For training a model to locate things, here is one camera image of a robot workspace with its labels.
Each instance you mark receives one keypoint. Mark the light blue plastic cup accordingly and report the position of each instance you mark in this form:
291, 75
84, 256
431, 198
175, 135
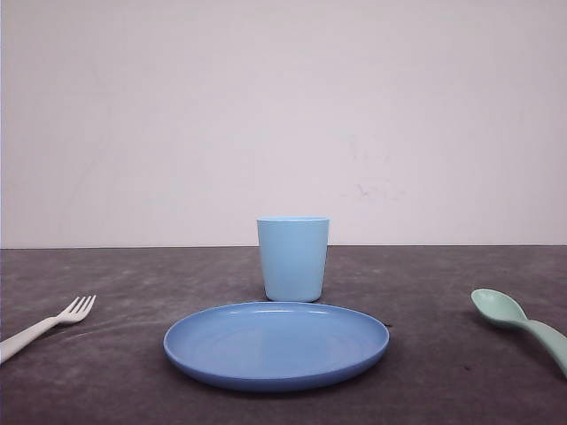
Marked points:
293, 251

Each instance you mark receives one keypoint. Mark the mint green plastic spoon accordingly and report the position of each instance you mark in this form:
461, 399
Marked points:
503, 311

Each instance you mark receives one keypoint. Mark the white plastic fork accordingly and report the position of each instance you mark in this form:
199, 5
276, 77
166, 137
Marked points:
76, 312

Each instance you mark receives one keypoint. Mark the blue round plastic plate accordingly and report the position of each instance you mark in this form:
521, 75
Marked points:
275, 346

